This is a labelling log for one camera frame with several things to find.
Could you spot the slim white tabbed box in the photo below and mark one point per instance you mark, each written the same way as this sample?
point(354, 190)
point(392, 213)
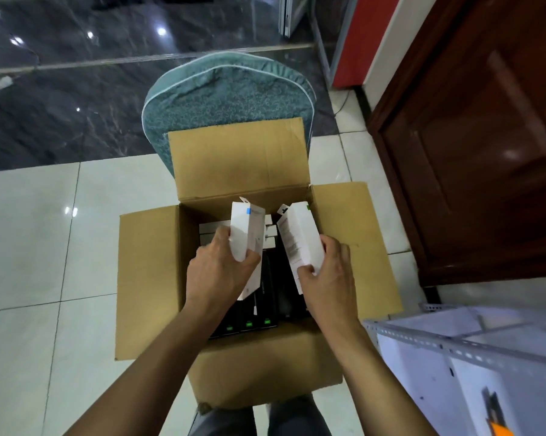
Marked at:
point(302, 231)
point(247, 227)

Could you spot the small printed brown carton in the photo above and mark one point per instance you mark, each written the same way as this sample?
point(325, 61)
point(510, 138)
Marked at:
point(150, 277)

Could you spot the person's grey trouser legs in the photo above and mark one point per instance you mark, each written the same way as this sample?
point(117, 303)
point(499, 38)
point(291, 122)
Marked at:
point(296, 418)

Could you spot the dark wooden door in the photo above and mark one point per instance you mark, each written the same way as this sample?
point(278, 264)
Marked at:
point(482, 122)

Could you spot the person's right hand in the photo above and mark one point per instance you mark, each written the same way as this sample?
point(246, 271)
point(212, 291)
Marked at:
point(332, 286)

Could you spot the white metal shelving rack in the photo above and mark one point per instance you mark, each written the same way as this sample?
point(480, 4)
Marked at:
point(500, 358)

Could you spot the person's left forearm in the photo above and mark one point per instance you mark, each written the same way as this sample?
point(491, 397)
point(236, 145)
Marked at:
point(141, 381)

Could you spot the person's left hand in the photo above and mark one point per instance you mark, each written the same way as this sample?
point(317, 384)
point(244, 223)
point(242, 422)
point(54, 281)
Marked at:
point(216, 277)

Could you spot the person's right forearm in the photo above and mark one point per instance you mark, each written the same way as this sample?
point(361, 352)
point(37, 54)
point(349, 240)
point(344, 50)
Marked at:
point(382, 386)

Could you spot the teal fabric chair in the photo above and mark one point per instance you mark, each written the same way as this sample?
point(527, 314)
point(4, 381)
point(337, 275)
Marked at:
point(227, 91)

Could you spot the row of slim black boxes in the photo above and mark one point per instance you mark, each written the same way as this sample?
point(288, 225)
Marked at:
point(277, 295)

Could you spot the orange utility knife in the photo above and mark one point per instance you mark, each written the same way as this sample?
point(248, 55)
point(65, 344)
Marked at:
point(498, 420)

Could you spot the stack of slim white boxes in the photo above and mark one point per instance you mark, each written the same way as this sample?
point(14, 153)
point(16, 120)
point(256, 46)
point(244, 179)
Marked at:
point(271, 229)

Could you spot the dark floor mat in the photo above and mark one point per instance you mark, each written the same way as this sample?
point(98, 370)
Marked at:
point(155, 0)

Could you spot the glass door with metal frame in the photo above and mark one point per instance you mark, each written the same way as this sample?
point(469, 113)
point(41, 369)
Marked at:
point(323, 31)

